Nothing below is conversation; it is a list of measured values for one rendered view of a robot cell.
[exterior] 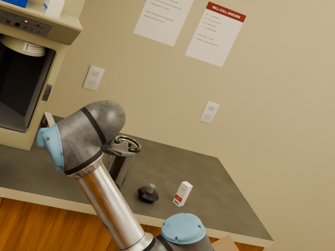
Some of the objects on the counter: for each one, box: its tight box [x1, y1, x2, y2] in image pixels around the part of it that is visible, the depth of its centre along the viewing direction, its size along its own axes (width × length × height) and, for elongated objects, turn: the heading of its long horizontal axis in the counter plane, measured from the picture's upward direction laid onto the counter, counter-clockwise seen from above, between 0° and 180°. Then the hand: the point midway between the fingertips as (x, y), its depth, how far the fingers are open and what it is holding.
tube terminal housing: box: [0, 0, 85, 151], centre depth 217 cm, size 25×32×77 cm
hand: (126, 145), depth 217 cm, fingers open, 14 cm apart
